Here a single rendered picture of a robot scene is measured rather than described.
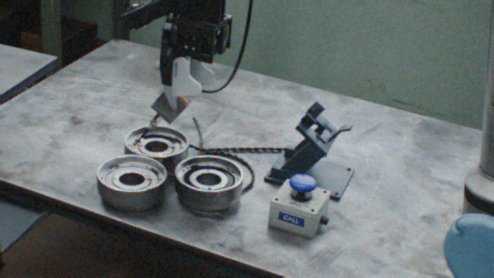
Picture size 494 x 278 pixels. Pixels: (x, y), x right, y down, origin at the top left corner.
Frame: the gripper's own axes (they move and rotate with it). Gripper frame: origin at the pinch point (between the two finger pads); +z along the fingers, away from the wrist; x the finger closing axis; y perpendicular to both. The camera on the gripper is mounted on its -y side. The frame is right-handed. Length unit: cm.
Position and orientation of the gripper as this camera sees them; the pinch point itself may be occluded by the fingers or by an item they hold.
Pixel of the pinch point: (174, 97)
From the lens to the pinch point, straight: 119.5
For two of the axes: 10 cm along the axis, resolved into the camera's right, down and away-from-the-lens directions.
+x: 3.5, -4.3, 8.3
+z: -0.8, 8.7, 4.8
